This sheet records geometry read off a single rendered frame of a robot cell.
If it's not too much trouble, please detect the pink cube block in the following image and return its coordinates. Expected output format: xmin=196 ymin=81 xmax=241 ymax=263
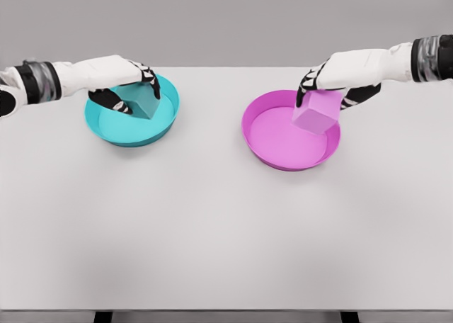
xmin=291 ymin=88 xmax=343 ymax=135

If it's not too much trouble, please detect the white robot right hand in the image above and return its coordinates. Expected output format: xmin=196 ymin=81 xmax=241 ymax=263
xmin=295 ymin=50 xmax=382 ymax=111

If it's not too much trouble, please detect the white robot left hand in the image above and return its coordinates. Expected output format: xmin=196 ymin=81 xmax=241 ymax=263
xmin=81 ymin=55 xmax=161 ymax=116

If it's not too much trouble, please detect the teal cube block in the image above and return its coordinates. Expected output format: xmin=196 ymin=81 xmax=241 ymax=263
xmin=115 ymin=81 xmax=161 ymax=120

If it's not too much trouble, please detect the teal round plate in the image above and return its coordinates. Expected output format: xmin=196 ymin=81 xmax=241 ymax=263
xmin=84 ymin=73 xmax=180 ymax=148

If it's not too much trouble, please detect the pink round plate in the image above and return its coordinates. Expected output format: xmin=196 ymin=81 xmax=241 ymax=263
xmin=241 ymin=89 xmax=343 ymax=172

